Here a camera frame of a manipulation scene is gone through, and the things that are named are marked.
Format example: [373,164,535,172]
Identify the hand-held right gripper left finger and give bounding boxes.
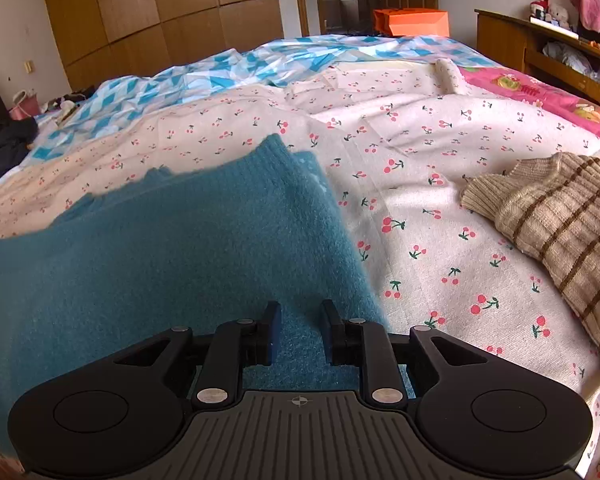
[112,301,282,407]

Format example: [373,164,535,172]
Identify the blue white diamond quilt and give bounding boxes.
[20,35,496,166]

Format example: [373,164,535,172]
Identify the orange box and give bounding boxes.
[373,8,451,38]

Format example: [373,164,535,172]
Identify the beige brown striped sweater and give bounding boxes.
[461,152,600,371]

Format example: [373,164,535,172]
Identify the wooden headboard shelf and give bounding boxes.
[475,8,600,126]

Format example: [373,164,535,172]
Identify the dark navy clothes pile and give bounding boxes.
[0,117,38,183]

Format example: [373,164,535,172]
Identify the blue fuzzy flower sweater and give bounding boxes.
[0,134,411,461]

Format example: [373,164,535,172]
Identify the pink bag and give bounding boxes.
[9,89,43,121]

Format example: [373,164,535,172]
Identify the cherry print bed sheet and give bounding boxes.
[0,62,600,480]

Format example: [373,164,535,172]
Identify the white plastic bag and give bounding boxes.
[542,41,593,73]

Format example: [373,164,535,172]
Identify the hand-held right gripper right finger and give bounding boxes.
[321,300,488,407]

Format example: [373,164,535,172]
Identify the wooden wardrobe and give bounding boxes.
[39,0,303,93]

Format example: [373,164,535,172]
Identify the plush toys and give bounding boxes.
[530,0,578,31]

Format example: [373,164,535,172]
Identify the pink cartoon pillow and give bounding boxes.
[457,62,600,153]

